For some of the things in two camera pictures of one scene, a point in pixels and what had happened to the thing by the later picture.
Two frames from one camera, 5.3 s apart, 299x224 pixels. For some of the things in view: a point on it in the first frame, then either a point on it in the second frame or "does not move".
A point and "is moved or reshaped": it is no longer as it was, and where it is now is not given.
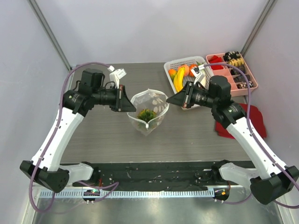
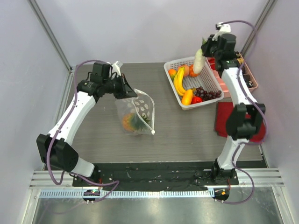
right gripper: [187, 95] to [209, 49]
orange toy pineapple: [146, 115] to [131, 122]
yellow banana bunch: [178, 80] does not move
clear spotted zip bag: [151, 107] is moved or reshaped
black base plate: [156, 176] does not move
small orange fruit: [172, 73] does not move
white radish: [201, 67] to [200, 60]
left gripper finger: [124, 104] to [128, 92]
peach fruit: [187, 70] does not move
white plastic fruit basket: [188, 61] does not move
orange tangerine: [192, 66] does not move
